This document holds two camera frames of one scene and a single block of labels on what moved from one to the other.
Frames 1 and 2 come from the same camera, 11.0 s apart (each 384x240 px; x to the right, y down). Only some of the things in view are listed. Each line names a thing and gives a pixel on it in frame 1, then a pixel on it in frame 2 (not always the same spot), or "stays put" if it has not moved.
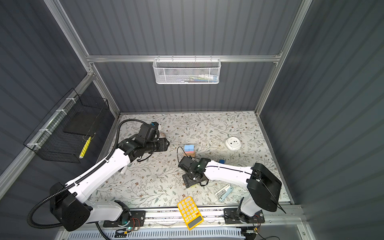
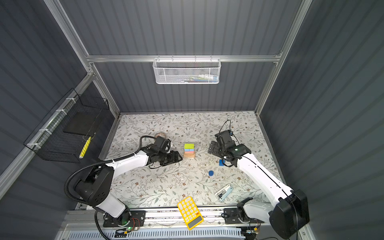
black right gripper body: (188, 178) -> (216, 150)
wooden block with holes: (191, 154) stays put
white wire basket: (187, 71) stays put
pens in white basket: (203, 78) stays put
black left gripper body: (160, 145) -> (170, 158)
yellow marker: (82, 152) stays put
